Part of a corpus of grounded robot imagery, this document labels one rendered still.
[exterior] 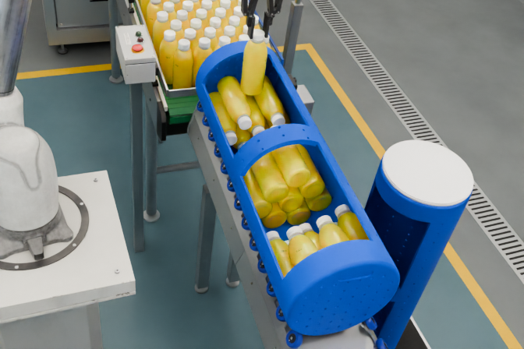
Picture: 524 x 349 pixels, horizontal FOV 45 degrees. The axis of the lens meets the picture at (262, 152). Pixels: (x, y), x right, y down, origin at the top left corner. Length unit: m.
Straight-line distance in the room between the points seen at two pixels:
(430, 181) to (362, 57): 2.45
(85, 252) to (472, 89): 3.19
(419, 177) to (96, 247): 0.95
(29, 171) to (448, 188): 1.16
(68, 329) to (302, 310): 0.67
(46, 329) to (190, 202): 1.47
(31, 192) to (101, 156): 1.87
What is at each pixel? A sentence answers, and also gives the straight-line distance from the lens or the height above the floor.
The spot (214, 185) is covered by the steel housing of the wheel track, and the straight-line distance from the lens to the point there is 2.01.
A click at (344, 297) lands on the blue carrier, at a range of 1.51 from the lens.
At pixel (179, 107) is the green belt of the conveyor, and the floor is 0.90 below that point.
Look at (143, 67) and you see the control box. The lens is 2.14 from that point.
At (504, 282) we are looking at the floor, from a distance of 3.24.
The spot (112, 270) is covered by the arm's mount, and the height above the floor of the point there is 1.05.
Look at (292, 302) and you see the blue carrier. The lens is 1.45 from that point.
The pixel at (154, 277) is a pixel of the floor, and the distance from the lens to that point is 2.85.
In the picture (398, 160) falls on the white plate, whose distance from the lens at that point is 1.98.
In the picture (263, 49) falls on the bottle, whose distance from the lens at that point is 1.86.
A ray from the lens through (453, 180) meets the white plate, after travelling 1.99.
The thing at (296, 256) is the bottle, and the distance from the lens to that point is 1.52.
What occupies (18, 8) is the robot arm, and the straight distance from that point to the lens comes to 1.52.
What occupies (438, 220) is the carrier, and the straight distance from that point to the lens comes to 1.94.
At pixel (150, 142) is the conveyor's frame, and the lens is 2.70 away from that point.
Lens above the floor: 2.31
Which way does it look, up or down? 42 degrees down
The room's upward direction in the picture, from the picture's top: 9 degrees clockwise
